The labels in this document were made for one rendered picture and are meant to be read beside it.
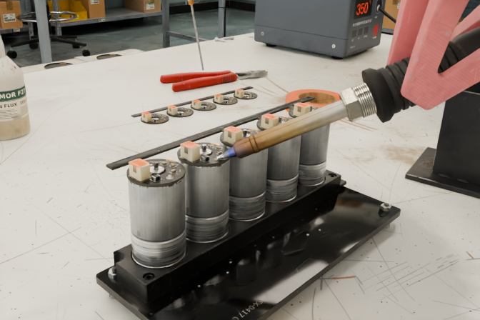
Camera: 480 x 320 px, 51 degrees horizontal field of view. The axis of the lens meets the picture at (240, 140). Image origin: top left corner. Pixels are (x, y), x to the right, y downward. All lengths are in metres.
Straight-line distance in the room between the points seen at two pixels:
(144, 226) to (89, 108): 0.28
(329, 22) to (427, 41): 0.49
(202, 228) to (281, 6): 0.52
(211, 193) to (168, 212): 0.03
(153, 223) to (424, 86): 0.12
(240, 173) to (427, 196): 0.15
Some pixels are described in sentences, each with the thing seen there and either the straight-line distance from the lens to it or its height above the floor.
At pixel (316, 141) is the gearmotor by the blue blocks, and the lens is 0.29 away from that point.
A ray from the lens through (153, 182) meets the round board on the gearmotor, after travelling 0.21.
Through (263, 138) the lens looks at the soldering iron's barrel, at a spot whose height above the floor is 0.82.
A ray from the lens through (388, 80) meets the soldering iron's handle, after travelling 0.22.
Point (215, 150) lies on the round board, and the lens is 0.24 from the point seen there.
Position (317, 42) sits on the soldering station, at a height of 0.77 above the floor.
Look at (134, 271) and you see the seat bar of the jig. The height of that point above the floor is 0.77.
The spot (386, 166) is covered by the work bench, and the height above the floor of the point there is 0.75.
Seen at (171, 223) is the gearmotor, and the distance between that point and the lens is 0.22.
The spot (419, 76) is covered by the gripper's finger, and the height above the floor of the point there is 0.86.
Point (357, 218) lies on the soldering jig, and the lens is 0.30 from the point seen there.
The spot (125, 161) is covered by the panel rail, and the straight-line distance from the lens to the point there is 0.23.
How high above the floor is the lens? 0.91
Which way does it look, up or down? 23 degrees down
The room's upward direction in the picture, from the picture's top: 2 degrees clockwise
